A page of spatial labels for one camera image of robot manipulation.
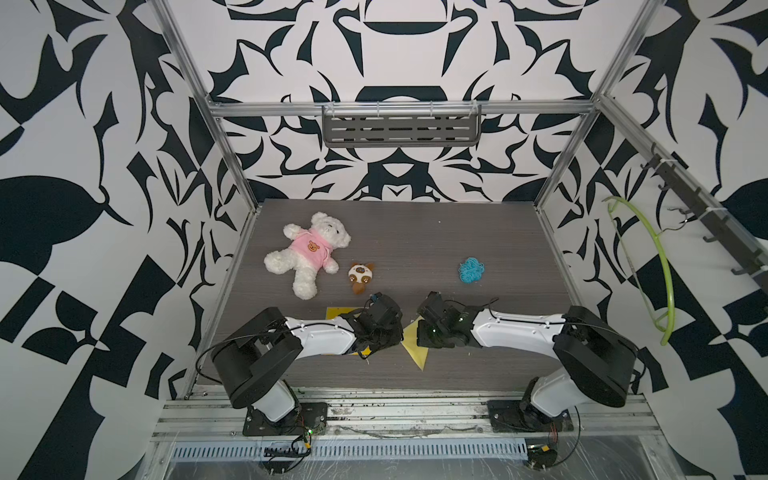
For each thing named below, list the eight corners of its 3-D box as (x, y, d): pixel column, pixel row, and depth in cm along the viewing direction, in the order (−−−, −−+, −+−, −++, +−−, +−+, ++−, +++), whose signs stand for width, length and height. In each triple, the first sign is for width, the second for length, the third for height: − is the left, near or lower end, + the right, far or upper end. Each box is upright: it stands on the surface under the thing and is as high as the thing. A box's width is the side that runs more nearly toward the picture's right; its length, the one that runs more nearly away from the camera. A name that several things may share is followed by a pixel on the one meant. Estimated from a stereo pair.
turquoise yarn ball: (460, 283, 100) (462, 279, 98) (456, 261, 105) (458, 257, 103) (485, 283, 100) (487, 279, 98) (480, 261, 105) (482, 257, 103)
